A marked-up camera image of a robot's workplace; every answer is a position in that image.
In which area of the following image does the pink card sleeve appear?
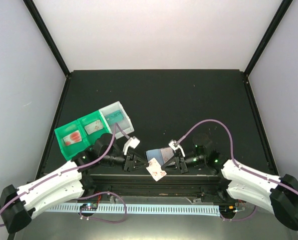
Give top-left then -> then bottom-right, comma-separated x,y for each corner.
161,147 -> 174,163
146,158 -> 167,182

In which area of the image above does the teal card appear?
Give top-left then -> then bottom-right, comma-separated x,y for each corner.
105,110 -> 124,126

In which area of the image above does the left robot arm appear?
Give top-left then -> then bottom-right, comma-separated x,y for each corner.
0,133 -> 149,234

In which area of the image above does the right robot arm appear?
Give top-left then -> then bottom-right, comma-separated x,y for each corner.
161,134 -> 298,231

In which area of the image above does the white card in green bin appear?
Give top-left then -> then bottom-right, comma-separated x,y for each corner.
84,119 -> 103,135

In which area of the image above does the red white card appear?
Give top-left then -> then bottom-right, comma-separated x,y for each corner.
61,130 -> 84,147

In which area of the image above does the white translucent bin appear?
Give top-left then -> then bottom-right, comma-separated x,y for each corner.
99,101 -> 134,135

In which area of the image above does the right circuit board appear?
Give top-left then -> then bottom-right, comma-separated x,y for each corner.
219,203 -> 240,213

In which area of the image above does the circuit board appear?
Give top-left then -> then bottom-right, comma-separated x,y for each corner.
80,203 -> 98,211
219,203 -> 240,213

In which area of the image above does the green plastic bin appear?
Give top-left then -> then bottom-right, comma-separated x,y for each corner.
55,110 -> 111,161

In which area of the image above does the left circuit board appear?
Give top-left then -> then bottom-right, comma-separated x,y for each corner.
80,203 -> 98,211

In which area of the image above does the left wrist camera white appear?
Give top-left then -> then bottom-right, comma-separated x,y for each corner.
123,136 -> 140,156

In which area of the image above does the black aluminium rail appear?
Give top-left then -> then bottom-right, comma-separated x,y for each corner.
92,175 -> 220,197

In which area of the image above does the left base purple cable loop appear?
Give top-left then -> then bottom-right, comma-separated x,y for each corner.
79,191 -> 129,224

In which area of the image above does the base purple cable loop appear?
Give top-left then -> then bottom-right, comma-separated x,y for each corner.
220,206 -> 258,223
79,191 -> 129,224

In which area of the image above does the white slotted cable duct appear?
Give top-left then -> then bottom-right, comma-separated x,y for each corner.
47,202 -> 220,217

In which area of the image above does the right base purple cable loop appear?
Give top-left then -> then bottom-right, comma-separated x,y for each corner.
220,206 -> 258,223

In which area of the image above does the left black frame post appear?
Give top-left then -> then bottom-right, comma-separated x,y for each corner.
23,0 -> 71,78

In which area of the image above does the black frame post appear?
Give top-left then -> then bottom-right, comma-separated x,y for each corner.
23,0 -> 71,78
244,0 -> 293,77

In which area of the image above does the right black frame post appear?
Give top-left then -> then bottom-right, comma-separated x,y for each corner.
244,0 -> 293,77

